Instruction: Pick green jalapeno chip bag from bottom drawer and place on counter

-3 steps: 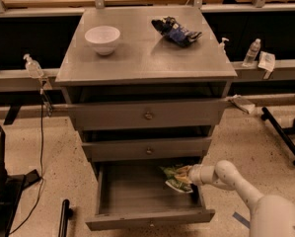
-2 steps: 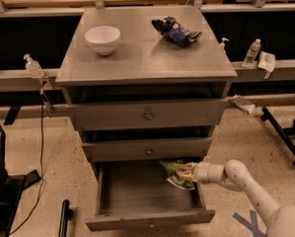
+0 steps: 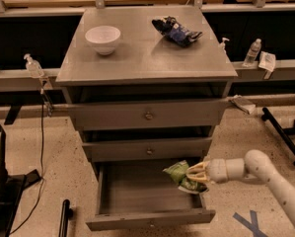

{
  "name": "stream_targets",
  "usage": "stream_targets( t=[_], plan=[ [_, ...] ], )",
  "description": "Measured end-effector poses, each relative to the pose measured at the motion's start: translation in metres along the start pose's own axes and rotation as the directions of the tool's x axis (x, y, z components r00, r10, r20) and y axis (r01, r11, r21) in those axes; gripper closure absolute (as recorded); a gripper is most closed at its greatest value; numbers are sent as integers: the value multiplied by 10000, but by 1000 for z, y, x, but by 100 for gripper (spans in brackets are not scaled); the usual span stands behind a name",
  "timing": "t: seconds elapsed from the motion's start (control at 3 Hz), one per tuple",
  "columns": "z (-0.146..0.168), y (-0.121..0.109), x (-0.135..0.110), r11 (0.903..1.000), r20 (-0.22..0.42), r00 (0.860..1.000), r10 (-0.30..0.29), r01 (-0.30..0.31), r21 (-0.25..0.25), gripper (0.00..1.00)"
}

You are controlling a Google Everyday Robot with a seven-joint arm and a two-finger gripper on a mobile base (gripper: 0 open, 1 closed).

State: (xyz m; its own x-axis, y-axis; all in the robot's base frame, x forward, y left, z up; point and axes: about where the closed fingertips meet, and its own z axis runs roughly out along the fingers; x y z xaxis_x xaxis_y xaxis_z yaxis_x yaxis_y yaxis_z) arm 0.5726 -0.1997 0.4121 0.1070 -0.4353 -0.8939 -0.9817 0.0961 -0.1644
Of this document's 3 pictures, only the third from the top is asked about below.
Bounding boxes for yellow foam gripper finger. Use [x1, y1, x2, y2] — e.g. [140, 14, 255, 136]
[186, 174, 209, 183]
[187, 161, 209, 174]

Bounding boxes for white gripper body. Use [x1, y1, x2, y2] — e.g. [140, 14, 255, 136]
[207, 159, 226, 183]

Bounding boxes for green jalapeno chip bag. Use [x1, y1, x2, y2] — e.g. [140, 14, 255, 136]
[163, 160, 208, 195]

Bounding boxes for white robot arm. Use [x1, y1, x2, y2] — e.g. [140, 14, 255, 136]
[186, 149, 295, 227]

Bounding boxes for grey open bottom drawer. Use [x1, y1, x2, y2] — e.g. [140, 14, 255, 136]
[87, 159, 215, 231]

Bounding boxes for grey middle drawer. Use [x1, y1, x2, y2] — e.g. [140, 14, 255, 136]
[83, 137, 212, 162]

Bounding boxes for grey wooden drawer cabinet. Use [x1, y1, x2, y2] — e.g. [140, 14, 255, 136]
[55, 5, 238, 170]

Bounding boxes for grey top drawer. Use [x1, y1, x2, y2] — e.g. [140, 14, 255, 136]
[68, 99, 230, 130]

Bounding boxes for blue chip bag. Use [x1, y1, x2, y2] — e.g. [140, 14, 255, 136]
[152, 16, 203, 47]

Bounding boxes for black stand leg right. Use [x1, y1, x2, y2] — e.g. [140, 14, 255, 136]
[261, 108, 295, 166]

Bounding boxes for white paper packet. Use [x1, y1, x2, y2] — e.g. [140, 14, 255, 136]
[258, 51, 276, 80]

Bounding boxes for small sanitizer pump bottle right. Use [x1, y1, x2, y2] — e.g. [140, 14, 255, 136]
[219, 38, 230, 53]

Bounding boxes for clear plastic water bottle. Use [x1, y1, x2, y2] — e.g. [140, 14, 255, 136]
[243, 39, 261, 67]

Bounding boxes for black tube on floor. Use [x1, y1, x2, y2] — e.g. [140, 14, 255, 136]
[58, 199, 73, 237]

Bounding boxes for white ceramic bowl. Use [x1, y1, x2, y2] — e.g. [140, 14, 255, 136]
[85, 26, 121, 55]

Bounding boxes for clear sanitizer pump bottle left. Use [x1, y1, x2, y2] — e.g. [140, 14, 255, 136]
[24, 53, 44, 78]

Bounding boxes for black stand base left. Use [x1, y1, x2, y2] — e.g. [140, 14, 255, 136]
[0, 124, 41, 237]

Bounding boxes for black cable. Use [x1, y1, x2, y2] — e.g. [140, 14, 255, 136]
[8, 77, 53, 236]

